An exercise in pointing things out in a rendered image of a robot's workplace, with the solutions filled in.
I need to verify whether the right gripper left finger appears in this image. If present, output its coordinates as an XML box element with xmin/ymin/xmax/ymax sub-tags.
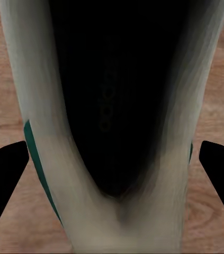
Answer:
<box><xmin>0</xmin><ymin>141</ymin><xmax>29</xmax><ymax>217</ymax></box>

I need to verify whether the gym shoe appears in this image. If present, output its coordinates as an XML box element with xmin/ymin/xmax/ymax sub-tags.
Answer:
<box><xmin>0</xmin><ymin>0</ymin><xmax>224</xmax><ymax>254</ymax></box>

